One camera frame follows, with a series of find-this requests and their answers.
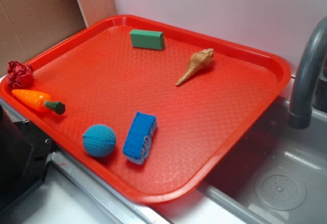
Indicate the tan spiral sea shell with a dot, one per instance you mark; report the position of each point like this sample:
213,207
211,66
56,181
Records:
197,62

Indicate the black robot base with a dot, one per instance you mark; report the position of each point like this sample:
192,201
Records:
26,151

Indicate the red plastic tray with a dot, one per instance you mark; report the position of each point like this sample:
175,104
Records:
102,79

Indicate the blue sponge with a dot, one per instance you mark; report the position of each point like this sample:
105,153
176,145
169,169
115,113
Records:
139,138

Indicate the green rectangular block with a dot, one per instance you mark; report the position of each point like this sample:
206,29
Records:
147,39

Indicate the blue textured ball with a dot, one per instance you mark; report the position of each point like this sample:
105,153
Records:
99,140

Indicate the orange toy carrot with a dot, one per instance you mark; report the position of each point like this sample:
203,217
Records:
39,101

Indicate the grey toy sink basin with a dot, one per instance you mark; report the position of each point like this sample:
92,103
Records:
274,174

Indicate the crumpled red cloth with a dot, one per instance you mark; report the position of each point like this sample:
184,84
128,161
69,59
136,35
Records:
19,75

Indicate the brown cardboard panel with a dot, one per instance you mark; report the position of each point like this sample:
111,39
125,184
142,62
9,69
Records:
29,27

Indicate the grey toy faucet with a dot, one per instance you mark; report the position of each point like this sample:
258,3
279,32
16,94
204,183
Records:
309,88

